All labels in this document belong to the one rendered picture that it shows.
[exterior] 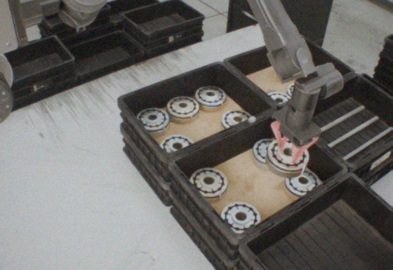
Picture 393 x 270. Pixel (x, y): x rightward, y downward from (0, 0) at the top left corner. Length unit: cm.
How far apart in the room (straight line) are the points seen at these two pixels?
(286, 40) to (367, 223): 59
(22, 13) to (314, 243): 87
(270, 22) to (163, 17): 183
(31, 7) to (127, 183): 81
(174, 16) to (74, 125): 130
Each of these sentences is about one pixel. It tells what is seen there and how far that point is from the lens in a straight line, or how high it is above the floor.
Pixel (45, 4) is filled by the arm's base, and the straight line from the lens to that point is 71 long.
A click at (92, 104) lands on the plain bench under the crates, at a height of 70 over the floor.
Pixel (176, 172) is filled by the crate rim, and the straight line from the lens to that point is 109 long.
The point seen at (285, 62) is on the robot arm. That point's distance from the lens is 88.
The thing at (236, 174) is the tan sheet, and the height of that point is 83.
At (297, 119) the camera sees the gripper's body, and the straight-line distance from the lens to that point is 91.
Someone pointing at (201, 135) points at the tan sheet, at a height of 83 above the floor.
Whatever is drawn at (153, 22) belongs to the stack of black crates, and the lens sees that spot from 261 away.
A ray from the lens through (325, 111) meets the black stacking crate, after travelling 152.
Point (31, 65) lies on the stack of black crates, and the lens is 235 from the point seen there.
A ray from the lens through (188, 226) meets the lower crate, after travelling 122.
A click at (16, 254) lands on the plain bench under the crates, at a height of 70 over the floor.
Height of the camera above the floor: 175
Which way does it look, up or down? 42 degrees down
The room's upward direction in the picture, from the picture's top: 3 degrees clockwise
